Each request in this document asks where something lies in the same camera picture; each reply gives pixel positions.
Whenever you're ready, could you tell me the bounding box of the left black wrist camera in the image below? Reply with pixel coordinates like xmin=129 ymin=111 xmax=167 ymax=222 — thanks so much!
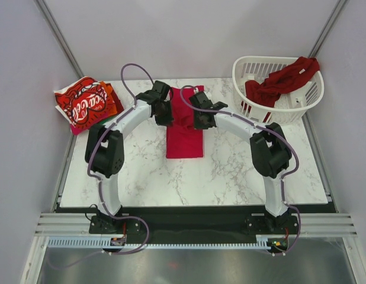
xmin=151 ymin=80 xmax=171 ymax=101

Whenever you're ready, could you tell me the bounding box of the green folded t-shirt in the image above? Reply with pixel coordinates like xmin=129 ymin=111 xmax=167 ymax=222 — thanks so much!
xmin=97 ymin=118 xmax=110 ymax=125

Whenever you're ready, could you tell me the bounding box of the white plastic laundry basket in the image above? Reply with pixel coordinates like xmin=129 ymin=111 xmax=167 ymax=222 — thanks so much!
xmin=232 ymin=56 xmax=324 ymax=124

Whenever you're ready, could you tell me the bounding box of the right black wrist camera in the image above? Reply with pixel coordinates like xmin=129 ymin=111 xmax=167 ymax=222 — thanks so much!
xmin=189 ymin=91 xmax=228 ymax=111

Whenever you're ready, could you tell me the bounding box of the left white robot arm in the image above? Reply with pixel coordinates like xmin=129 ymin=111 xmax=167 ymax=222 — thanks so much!
xmin=85 ymin=88 xmax=173 ymax=233

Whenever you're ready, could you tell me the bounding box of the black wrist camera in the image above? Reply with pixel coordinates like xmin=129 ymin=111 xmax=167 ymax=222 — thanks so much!
xmin=151 ymin=80 xmax=171 ymax=101
xmin=189 ymin=91 xmax=228 ymax=111

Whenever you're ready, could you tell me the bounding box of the orange folded t-shirt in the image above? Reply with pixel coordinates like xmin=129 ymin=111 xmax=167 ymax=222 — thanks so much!
xmin=100 ymin=81 xmax=117 ymax=117

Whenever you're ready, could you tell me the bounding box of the light blue cable duct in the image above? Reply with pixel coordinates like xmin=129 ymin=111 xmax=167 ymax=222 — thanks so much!
xmin=47 ymin=235 xmax=288 ymax=250

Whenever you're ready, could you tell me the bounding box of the aluminium extrusion rail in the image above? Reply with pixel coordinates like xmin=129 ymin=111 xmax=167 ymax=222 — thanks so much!
xmin=35 ymin=213 xmax=91 ymax=237

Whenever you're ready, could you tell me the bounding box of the dark red folded t-shirt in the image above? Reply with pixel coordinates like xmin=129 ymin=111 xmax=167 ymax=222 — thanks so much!
xmin=113 ymin=95 xmax=124 ymax=114

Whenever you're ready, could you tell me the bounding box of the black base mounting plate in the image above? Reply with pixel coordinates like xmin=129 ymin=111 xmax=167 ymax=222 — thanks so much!
xmin=88 ymin=202 xmax=302 ymax=245

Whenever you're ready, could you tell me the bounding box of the red coca-cola print t-shirt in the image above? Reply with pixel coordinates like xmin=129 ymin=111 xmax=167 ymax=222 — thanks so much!
xmin=54 ymin=76 xmax=112 ymax=135

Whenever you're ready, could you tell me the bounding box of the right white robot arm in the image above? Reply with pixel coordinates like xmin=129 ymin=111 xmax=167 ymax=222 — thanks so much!
xmin=194 ymin=107 xmax=292 ymax=233

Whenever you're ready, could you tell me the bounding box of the bright red t-shirt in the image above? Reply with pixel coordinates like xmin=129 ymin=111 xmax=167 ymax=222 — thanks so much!
xmin=166 ymin=88 xmax=204 ymax=159

